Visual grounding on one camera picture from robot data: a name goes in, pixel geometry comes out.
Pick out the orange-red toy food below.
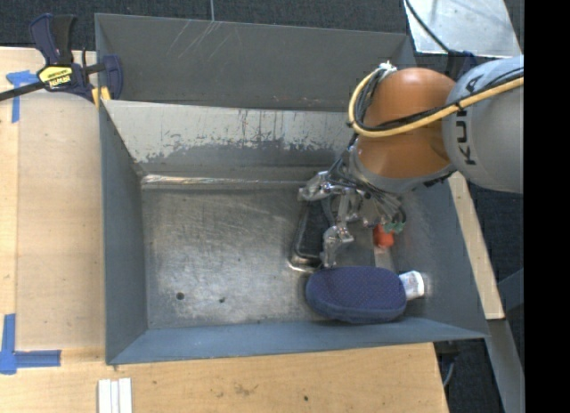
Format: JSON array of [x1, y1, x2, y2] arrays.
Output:
[[372, 223, 395, 249]]

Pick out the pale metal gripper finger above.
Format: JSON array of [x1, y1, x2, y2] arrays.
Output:
[[321, 223, 356, 270], [297, 170, 344, 202]]

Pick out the white tube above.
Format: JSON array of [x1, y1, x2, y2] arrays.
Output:
[[397, 270, 431, 301]]

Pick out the dark blue dotted pouch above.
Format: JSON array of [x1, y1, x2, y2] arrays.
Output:
[[305, 265, 408, 325]]

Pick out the grey metal bin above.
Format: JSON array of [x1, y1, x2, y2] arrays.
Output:
[[94, 12, 492, 366]]

